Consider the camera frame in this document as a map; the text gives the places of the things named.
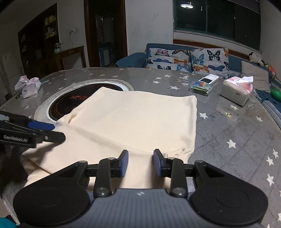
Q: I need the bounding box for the grey cushion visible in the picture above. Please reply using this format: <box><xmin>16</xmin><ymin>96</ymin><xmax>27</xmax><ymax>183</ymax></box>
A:
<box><xmin>241</xmin><ymin>61</ymin><xmax>270</xmax><ymax>93</ymax></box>

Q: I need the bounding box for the left butterfly pillow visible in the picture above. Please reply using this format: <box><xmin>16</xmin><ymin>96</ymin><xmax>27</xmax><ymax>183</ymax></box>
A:
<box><xmin>146</xmin><ymin>48</ymin><xmax>192</xmax><ymax>73</ymax></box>

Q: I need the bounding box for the dark window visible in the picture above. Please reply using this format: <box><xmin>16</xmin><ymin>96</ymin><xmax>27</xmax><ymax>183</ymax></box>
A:
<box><xmin>174</xmin><ymin>0</ymin><xmax>261</xmax><ymax>50</ymax></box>

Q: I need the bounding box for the black white plush toy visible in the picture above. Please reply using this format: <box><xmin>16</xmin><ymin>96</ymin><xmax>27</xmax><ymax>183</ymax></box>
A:
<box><xmin>249</xmin><ymin>52</ymin><xmax>263</xmax><ymax>66</ymax></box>

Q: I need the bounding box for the green round object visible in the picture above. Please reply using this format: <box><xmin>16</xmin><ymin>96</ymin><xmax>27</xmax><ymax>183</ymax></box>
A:
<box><xmin>270</xmin><ymin>88</ymin><xmax>281</xmax><ymax>102</ymax></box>

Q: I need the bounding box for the round black induction cooktop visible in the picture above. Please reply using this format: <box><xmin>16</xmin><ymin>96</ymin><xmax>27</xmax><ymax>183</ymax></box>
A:
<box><xmin>34</xmin><ymin>79</ymin><xmax>134</xmax><ymax>124</ymax></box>

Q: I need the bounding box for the right butterfly pillow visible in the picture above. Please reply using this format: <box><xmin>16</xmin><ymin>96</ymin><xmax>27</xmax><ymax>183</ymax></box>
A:
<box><xmin>190</xmin><ymin>48</ymin><xmax>230</xmax><ymax>78</ymax></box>

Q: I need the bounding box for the white tissue box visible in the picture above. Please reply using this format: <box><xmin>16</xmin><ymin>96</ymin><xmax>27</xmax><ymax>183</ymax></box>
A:
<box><xmin>221</xmin><ymin>76</ymin><xmax>254</xmax><ymax>106</ymax></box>

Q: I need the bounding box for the white rectangular device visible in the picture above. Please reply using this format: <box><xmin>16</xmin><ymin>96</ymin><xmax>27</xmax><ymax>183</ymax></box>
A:
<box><xmin>199</xmin><ymin>74</ymin><xmax>220</xmax><ymax>85</ymax></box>

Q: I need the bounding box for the dark shelf cabinet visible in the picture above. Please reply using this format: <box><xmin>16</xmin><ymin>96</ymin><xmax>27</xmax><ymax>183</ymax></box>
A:
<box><xmin>18</xmin><ymin>4</ymin><xmax>60</xmax><ymax>79</ymax></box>

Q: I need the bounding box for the wooden side table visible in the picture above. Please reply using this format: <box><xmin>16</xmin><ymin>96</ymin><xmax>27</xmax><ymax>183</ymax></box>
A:
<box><xmin>54</xmin><ymin>46</ymin><xmax>87</xmax><ymax>71</ymax></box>

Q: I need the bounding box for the dark wooden door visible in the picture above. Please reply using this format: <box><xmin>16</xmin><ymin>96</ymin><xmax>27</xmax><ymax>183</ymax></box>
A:
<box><xmin>84</xmin><ymin>1</ymin><xmax>128</xmax><ymax>68</ymax></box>

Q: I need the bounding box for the butterfly pillow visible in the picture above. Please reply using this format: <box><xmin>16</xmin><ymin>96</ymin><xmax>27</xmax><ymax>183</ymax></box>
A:
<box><xmin>190</xmin><ymin>48</ymin><xmax>230</xmax><ymax>78</ymax></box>
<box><xmin>146</xmin><ymin>48</ymin><xmax>192</xmax><ymax>73</ymax></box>

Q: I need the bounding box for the blue sofa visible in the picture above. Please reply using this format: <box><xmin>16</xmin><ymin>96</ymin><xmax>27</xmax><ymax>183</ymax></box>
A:
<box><xmin>115</xmin><ymin>43</ymin><xmax>280</xmax><ymax>125</ymax></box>

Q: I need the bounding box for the cream garment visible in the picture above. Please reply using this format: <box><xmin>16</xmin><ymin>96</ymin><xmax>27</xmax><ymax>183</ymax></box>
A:
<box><xmin>23</xmin><ymin>87</ymin><xmax>197</xmax><ymax>189</ymax></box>

